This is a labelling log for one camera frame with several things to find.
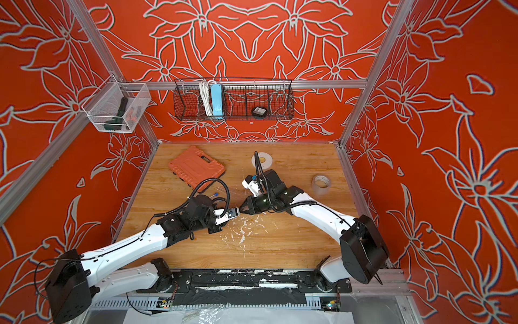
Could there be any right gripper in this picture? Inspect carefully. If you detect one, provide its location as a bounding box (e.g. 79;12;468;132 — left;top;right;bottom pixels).
236;194;277;216

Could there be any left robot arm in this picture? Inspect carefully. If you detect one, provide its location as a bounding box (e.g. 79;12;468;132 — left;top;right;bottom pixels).
44;191;240;323

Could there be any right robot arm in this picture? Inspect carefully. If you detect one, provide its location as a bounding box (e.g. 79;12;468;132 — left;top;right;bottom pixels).
240;151;389;291

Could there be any white tape roll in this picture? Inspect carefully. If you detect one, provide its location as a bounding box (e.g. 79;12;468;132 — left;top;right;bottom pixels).
257;152;273;170

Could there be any orange plastic tool case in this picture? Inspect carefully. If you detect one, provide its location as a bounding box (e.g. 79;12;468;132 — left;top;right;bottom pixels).
168;146;225;189

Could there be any clear tape roll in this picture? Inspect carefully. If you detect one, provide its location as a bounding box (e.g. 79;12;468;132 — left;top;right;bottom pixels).
312;174;332;195

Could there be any small black device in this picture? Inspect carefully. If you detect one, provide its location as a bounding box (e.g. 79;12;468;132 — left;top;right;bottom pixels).
252;106;268;119

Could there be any light blue box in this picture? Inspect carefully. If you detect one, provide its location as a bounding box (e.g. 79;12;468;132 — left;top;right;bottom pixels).
210;84;223;118

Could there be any green black tool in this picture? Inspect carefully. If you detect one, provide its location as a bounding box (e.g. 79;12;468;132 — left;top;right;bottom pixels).
104;97;128;131

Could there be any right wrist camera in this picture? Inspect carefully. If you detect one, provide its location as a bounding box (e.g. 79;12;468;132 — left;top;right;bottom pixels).
241;175;262;197

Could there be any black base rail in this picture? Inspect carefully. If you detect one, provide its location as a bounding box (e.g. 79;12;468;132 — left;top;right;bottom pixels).
129;269;352;310

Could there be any black wire basket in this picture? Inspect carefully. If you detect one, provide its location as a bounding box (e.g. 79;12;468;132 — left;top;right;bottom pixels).
173;77;295;122

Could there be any white cable bundle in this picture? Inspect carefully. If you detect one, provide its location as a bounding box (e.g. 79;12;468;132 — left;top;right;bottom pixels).
199;80;213;118

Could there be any clear acrylic wall box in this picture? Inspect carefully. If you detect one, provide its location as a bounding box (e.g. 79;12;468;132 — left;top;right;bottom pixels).
81;75;151;134

